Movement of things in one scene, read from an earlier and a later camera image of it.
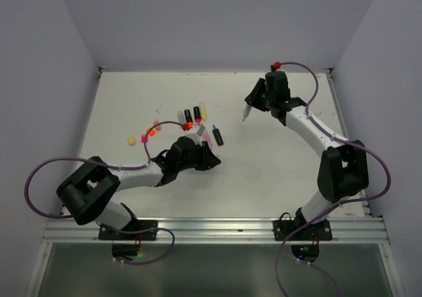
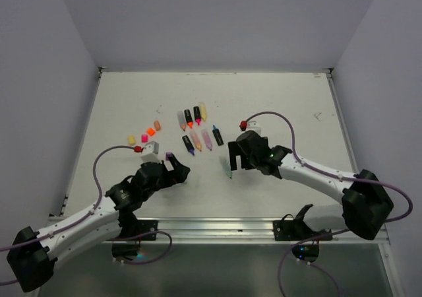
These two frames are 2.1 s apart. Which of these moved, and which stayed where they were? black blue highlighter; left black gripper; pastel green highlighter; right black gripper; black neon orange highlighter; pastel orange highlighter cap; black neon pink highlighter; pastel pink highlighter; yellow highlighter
Moved: right black gripper; pastel green highlighter; left black gripper
Stayed: yellow highlighter; black neon pink highlighter; black neon orange highlighter; pastel orange highlighter cap; pastel pink highlighter; black blue highlighter
